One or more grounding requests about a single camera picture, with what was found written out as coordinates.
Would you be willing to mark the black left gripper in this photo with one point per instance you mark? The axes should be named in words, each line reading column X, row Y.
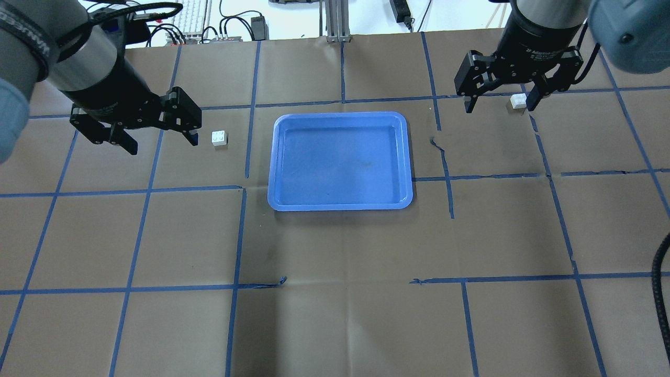
column 119, row 88

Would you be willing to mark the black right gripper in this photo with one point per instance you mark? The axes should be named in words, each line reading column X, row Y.
column 528, row 41

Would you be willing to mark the white block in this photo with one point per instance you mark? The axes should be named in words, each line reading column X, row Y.
column 219, row 138
column 518, row 101

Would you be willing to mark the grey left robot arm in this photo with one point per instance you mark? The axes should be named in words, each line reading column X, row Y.
column 83, row 56

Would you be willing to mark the blue plastic tray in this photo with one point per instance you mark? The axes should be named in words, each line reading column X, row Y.
column 340, row 161

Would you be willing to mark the white keyboard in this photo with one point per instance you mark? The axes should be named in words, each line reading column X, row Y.
column 193, row 18

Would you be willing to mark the black power adapter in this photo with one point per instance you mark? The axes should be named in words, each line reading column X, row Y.
column 401, row 11

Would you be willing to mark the aluminium frame post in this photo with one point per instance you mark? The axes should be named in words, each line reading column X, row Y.
column 337, row 21

